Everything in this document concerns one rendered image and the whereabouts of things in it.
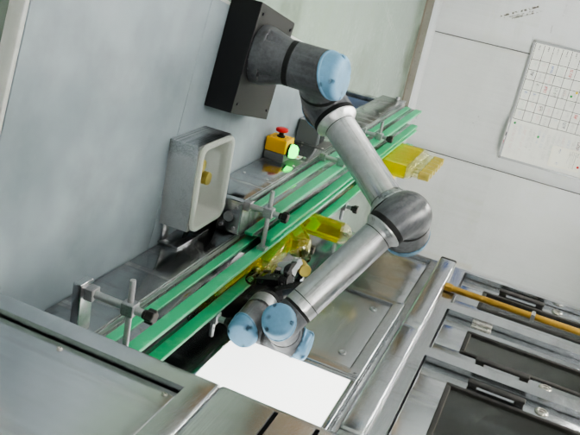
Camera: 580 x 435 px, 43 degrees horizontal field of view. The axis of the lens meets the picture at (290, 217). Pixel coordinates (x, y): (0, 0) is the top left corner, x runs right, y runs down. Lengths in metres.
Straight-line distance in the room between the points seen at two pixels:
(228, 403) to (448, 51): 6.92
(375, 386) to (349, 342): 0.19
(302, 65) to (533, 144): 6.11
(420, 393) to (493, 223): 6.21
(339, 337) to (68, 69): 1.01
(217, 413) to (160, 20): 0.88
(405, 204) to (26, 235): 0.80
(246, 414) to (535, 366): 1.33
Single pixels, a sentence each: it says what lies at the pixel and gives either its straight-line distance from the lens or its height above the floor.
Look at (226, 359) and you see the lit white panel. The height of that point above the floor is 1.02.
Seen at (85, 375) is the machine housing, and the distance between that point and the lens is 1.13.
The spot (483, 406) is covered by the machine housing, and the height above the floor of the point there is 1.62.
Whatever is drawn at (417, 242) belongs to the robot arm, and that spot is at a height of 1.35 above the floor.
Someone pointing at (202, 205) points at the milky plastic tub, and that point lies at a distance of 1.96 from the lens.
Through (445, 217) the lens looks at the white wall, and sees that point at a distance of 8.16.
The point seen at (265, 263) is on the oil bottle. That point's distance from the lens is 1.96.
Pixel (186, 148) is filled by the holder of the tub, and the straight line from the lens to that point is 1.77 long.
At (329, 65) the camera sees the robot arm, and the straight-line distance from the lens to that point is 1.83.
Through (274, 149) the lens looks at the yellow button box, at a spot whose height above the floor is 0.79.
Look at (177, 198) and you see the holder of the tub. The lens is 1.82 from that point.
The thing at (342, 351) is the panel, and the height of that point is 1.25.
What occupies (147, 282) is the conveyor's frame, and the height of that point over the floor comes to 0.84.
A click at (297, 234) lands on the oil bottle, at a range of 2.15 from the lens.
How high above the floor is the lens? 1.57
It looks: 17 degrees down
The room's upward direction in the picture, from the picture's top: 109 degrees clockwise
